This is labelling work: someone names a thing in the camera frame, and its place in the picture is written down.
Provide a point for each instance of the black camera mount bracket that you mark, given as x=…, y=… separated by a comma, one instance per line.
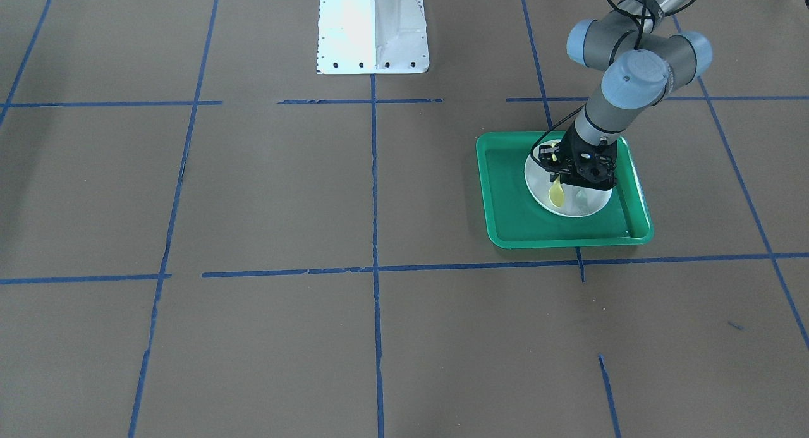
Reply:
x=588, y=167

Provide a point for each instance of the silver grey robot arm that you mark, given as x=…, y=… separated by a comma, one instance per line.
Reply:
x=639, y=70

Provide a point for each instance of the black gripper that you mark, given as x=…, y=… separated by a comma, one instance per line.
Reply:
x=568, y=152

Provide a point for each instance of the white round plate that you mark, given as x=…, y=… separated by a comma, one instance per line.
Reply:
x=538, y=183

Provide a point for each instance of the green plastic tray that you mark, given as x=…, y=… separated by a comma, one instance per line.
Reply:
x=515, y=220

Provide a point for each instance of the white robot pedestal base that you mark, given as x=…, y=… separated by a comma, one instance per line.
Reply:
x=361, y=37

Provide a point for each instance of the yellow plastic spoon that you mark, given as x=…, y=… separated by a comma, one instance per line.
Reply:
x=556, y=192

